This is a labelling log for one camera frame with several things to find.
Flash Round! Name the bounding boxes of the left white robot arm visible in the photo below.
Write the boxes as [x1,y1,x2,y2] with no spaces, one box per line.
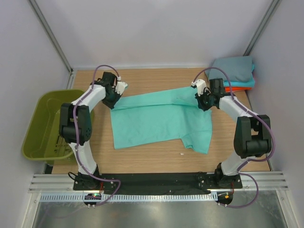
[59,72,128,190]

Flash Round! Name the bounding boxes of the perforated metal cable tray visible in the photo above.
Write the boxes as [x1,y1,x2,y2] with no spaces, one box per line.
[40,192,218,203]

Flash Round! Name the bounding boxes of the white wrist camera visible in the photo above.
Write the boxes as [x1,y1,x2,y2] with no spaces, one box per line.
[115,76,128,95]
[191,79,207,96]

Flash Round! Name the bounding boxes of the folded grey t shirt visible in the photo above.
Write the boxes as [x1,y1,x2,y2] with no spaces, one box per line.
[212,56,254,83]

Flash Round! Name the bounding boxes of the folded orange t shirt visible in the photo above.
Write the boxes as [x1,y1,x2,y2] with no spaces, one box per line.
[225,87,252,93]

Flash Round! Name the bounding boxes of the teal green t shirt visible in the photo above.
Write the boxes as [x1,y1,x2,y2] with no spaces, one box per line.
[110,87,212,154]

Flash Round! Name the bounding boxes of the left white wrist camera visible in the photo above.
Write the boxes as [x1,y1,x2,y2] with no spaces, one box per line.
[115,76,128,95]

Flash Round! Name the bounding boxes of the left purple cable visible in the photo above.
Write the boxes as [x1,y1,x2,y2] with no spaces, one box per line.
[73,65,122,206]

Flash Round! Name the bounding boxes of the olive green plastic basket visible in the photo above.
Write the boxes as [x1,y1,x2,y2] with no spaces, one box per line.
[22,89,84,165]

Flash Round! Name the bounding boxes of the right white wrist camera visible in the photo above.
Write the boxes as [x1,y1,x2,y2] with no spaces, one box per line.
[191,79,207,96]

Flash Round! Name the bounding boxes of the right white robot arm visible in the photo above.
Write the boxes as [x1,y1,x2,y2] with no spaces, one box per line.
[191,79,272,189]

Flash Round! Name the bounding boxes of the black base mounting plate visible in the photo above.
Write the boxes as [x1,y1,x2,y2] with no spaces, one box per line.
[68,171,243,195]

